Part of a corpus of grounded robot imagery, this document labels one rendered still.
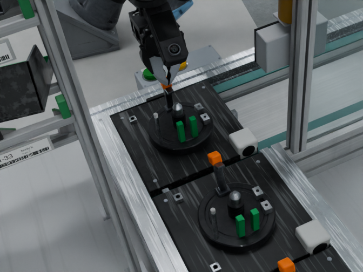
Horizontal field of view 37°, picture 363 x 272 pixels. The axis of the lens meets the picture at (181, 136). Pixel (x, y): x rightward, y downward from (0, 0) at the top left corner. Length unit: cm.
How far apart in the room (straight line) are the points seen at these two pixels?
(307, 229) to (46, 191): 60
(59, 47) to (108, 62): 88
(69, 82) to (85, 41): 86
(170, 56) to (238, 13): 73
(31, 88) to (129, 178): 41
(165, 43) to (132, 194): 31
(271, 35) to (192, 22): 73
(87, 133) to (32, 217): 50
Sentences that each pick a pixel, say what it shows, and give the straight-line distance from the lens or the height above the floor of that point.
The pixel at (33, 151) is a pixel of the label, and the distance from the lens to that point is 77.
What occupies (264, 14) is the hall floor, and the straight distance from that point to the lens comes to 317.
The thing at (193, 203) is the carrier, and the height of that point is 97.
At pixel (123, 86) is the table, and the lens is 147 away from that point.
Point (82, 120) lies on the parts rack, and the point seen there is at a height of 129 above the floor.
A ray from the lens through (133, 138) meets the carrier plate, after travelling 117.
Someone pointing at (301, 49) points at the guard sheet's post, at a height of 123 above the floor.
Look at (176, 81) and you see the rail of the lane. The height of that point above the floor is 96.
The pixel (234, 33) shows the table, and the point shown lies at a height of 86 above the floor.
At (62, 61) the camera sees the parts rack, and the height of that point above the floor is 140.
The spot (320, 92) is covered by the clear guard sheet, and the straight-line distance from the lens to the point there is 106.
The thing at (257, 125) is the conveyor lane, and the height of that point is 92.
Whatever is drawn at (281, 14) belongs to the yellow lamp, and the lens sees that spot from 93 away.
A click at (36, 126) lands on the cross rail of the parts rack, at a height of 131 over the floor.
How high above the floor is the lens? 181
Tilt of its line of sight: 47 degrees down
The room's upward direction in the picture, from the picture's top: 9 degrees counter-clockwise
